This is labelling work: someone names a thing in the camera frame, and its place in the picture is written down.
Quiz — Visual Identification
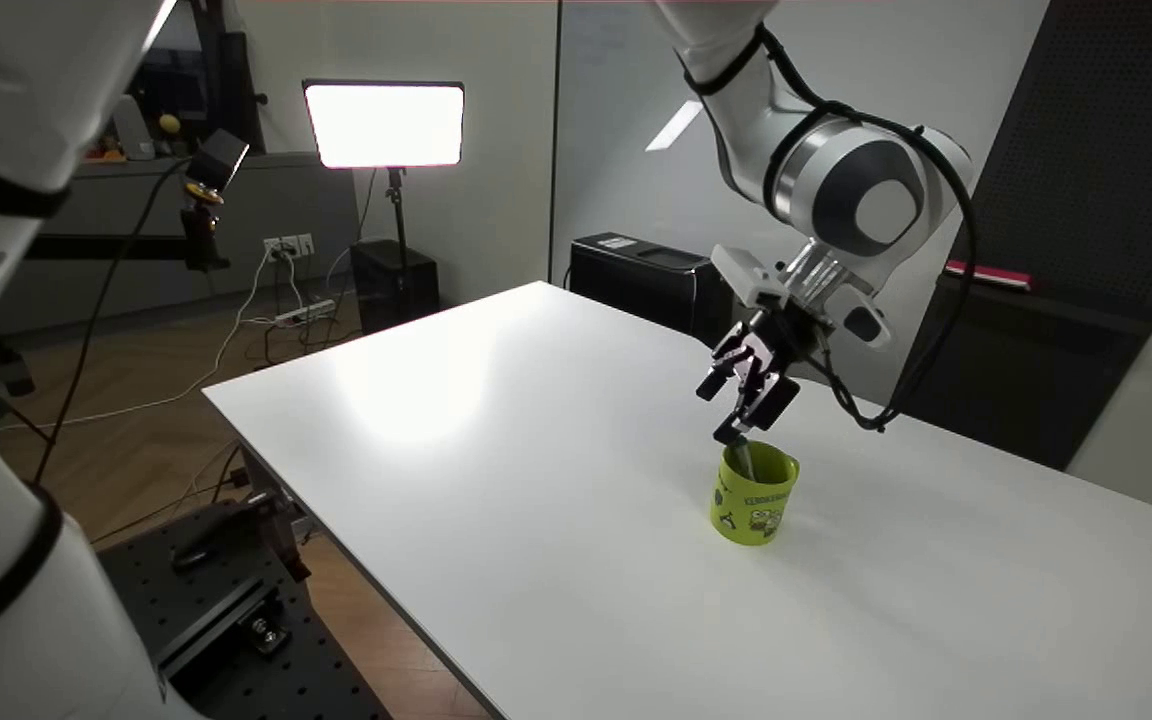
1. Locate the black camera on stand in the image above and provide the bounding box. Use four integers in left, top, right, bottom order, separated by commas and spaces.
180, 128, 254, 272

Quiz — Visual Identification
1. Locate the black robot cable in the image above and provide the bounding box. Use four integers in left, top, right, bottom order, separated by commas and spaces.
753, 24, 984, 437

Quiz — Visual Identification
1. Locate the black computer box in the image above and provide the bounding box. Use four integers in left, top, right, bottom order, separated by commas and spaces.
568, 231, 734, 345

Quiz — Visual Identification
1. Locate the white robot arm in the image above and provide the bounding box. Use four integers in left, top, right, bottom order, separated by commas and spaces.
0, 0, 969, 720

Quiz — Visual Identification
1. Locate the white power strip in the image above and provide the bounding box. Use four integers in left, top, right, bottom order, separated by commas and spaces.
266, 231, 317, 262

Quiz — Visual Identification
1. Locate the lime green mug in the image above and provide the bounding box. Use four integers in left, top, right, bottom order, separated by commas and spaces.
708, 441, 799, 548

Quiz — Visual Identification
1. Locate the bright studio light panel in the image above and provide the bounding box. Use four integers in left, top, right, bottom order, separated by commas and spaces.
304, 85, 465, 170

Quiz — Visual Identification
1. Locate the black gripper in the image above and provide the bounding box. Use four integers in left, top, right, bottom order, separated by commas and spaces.
697, 303, 828, 448

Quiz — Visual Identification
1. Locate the black perforated breadboard base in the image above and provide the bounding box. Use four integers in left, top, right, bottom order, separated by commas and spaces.
100, 505, 390, 720

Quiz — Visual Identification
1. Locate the dark wall cabinet panel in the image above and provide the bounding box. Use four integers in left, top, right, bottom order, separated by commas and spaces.
913, 0, 1152, 467

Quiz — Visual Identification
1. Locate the pink red label strip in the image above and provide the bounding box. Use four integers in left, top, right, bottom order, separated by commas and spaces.
945, 262, 1034, 294

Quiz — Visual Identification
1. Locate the black subwoofer speaker box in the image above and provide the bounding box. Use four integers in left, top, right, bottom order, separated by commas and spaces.
351, 239, 441, 333

